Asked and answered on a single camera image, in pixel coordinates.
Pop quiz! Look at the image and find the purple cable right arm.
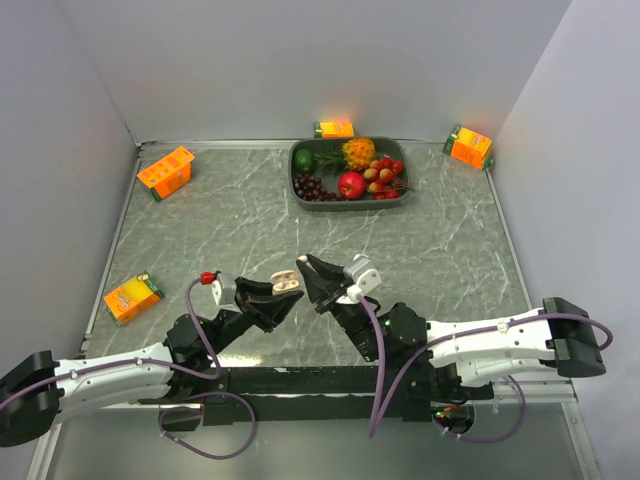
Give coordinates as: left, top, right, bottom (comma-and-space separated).
357, 295, 615, 439

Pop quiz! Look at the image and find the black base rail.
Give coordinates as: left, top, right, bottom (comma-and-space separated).
137, 363, 496, 427

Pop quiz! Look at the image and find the green lime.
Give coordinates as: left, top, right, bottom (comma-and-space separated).
294, 149, 315, 173

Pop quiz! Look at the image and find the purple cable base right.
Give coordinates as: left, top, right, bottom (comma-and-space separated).
434, 375, 528, 445

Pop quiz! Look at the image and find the pink earbuds charging case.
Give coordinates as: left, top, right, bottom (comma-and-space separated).
270, 270, 300, 295

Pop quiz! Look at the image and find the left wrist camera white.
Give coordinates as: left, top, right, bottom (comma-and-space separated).
200, 272, 237, 308

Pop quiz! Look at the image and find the purple cable base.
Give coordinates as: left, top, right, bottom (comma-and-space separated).
434, 375, 528, 445
157, 390, 258, 460

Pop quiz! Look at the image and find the red apple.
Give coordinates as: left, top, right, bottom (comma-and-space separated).
338, 172, 367, 200

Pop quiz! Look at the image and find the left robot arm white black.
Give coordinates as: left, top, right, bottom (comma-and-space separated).
1, 270, 303, 448

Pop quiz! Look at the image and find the orange juice box far left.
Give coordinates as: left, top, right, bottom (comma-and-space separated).
137, 146, 195, 202

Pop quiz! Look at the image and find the dark grey fruit tray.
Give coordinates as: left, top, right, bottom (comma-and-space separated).
288, 137, 412, 212

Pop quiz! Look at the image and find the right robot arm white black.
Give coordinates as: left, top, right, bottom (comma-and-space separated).
296, 254, 606, 399

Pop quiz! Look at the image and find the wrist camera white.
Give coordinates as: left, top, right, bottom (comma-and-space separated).
341, 254, 382, 305
200, 272, 237, 308

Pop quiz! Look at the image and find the dark purple grape bunch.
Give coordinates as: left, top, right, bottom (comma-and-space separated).
292, 173, 344, 202

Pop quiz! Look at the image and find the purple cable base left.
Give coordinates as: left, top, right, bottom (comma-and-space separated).
157, 390, 258, 460

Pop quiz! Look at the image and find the orange juice box near left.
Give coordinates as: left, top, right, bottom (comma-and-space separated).
104, 271, 165, 326

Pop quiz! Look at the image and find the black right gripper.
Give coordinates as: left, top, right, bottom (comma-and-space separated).
297, 252, 384, 361

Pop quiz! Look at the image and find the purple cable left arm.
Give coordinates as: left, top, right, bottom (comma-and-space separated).
0, 277, 224, 413

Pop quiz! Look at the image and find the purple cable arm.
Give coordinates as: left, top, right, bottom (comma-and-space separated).
357, 295, 615, 439
0, 277, 224, 413

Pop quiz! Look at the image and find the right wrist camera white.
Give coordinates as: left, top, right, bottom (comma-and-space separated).
341, 254, 382, 305

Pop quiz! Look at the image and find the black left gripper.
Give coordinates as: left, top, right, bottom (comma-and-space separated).
204, 275, 304, 356

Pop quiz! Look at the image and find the orange juice box back centre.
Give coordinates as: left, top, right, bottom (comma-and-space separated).
314, 121, 355, 138

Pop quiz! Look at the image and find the small pineapple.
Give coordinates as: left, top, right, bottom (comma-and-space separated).
314, 137, 377, 173

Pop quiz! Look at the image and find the orange juice box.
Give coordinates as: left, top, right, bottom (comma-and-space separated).
314, 121, 355, 138
442, 125, 494, 171
104, 271, 165, 326
137, 146, 195, 202

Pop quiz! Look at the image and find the orange juice box far right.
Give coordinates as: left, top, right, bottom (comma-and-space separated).
442, 125, 494, 171

